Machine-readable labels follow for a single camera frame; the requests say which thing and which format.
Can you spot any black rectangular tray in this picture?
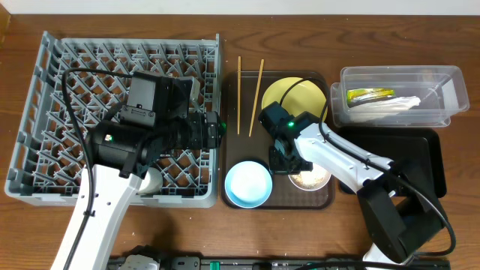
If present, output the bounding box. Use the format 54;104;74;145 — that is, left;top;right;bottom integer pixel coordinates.
337;127;447;198

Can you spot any clear plastic waste bin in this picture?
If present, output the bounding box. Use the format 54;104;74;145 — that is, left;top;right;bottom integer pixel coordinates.
330;65;470;128

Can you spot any rice and nuts pile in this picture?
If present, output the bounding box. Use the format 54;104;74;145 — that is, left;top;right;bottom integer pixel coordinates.
292;164;329;189

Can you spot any wooden chopstick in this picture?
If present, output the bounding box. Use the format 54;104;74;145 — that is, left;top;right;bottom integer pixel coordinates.
237;56;242;135
248;58;265;137

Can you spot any white cup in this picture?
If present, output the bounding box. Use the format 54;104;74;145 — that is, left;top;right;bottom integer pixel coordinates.
138;167;164;195

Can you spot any yellow round plate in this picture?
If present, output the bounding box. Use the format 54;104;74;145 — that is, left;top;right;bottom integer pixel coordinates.
261;77;326;117

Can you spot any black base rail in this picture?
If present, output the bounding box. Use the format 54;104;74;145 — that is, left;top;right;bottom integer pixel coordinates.
106;245;451;270

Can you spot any green yellow snack wrapper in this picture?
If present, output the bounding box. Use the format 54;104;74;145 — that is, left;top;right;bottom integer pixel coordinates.
346;88;396;107

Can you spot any white bowl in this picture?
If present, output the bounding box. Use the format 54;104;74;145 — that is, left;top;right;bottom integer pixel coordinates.
287;163;332;192

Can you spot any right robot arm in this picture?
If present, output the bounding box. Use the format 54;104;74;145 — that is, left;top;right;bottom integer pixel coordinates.
258;101;447;265

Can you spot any grey plastic dish rack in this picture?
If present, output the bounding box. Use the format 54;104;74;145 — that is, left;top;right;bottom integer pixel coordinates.
4;33;222;206

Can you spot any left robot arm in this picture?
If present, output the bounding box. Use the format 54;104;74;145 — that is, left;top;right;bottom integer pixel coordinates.
52;69;226;269

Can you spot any dark brown serving tray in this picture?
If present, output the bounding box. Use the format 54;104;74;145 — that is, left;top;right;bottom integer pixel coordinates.
219;71;335;210

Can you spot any light blue bowl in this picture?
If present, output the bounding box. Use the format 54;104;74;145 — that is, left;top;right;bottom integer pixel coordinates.
224;160;273;209

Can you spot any white napkin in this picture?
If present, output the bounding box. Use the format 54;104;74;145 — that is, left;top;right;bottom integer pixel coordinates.
349;96;421;122

